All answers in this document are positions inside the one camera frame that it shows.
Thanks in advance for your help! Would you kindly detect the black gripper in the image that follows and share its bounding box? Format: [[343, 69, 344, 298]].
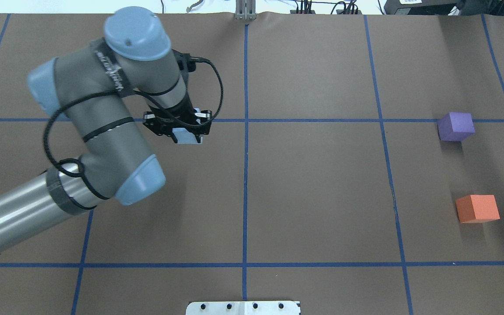
[[142, 94, 213, 139]]

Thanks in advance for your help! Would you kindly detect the light blue foam block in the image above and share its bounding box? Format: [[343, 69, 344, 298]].
[[171, 128, 203, 145]]

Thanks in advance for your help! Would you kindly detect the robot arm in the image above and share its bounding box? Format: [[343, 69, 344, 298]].
[[0, 6, 222, 254]]

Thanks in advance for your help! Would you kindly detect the purple foam block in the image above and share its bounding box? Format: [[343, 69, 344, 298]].
[[437, 112, 476, 142]]

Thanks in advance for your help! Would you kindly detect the orange foam block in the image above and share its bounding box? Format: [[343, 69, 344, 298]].
[[455, 195, 500, 224]]

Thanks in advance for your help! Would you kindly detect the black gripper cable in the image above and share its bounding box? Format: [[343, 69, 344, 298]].
[[43, 55, 225, 202]]

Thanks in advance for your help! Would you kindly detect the aluminium frame post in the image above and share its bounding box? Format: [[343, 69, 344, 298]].
[[234, 0, 257, 21]]

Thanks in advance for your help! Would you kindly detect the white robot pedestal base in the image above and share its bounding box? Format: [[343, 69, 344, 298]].
[[185, 300, 301, 315]]

